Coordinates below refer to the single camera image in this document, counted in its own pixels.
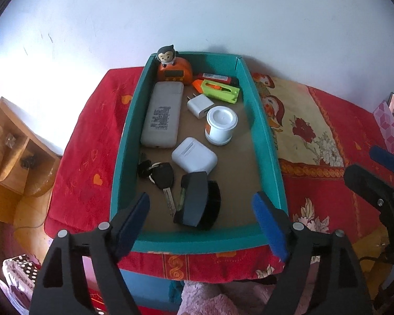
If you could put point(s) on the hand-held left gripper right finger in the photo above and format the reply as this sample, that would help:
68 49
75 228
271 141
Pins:
269 226

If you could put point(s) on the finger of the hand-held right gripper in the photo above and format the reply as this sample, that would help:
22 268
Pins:
385 159
364 180

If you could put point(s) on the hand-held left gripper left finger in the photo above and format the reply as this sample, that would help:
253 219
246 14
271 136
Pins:
136 223

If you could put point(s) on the black car key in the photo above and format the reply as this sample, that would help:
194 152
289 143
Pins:
162 174

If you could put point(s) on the black curved case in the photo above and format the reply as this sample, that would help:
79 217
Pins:
193 197

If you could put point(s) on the teal cardboard box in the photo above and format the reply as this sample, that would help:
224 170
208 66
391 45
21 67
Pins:
197 241

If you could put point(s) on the white earbuds case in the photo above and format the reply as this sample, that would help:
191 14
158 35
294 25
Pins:
193 154

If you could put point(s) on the white power bank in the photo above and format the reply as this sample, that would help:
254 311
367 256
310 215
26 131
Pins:
161 115

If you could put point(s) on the white jar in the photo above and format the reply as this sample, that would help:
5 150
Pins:
220 121

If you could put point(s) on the white charger plug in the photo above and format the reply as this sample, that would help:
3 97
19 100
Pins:
202 105

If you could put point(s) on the green orange utility knife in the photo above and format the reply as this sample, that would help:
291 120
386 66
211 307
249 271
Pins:
221 94

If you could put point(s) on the orange monkey alarm clock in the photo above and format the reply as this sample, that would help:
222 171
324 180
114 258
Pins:
174 72

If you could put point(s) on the red and black lighter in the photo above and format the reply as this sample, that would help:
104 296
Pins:
216 78

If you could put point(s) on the pink patterned box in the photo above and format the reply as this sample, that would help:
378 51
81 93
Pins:
389 128

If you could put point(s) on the blue panel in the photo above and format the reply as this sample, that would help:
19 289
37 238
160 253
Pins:
144 285

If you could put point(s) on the red printed blanket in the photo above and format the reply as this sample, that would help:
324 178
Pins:
82 157

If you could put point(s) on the pink fuzzy cloth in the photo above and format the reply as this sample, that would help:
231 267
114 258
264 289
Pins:
216 302

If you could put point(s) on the polka dot cloth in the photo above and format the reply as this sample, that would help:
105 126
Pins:
23 265

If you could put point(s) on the small dark object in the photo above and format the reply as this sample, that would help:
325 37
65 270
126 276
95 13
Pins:
28 161

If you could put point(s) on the small clear object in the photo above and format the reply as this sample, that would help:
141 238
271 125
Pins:
10 139

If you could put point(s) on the wooden shelf unit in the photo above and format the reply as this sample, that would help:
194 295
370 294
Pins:
16 121

